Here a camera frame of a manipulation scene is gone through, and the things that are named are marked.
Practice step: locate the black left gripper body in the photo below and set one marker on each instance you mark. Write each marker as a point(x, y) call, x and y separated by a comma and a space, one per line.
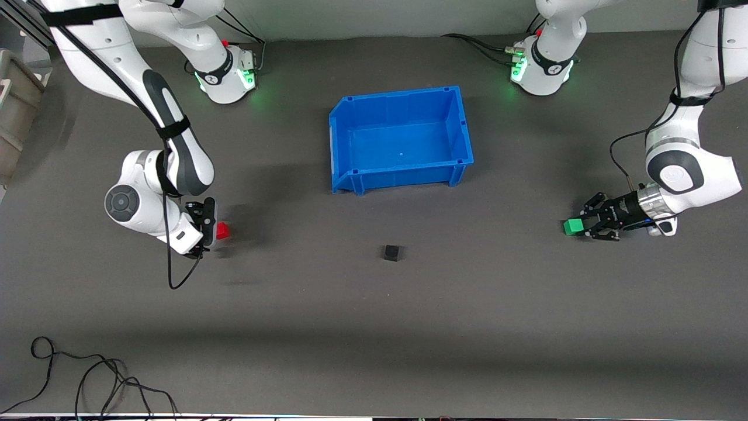
point(620, 214)

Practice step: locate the red cube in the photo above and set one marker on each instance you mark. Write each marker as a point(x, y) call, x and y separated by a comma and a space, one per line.
point(223, 231)

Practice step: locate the green cube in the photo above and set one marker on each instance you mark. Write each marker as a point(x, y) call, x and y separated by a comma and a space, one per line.
point(574, 227)

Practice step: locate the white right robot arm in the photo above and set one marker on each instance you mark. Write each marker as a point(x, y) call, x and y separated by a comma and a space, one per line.
point(105, 47)

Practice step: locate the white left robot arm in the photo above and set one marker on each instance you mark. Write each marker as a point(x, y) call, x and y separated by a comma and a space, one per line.
point(695, 169)

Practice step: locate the black cube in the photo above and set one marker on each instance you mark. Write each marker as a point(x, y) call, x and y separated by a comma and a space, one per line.
point(391, 252)

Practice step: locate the blue plastic bin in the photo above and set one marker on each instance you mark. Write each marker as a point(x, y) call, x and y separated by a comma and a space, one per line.
point(403, 146)

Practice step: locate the beige plastic crate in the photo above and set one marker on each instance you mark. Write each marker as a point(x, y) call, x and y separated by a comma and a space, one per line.
point(14, 105)

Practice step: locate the aluminium frame rail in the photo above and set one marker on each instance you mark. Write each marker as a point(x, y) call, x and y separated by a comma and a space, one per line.
point(26, 28)

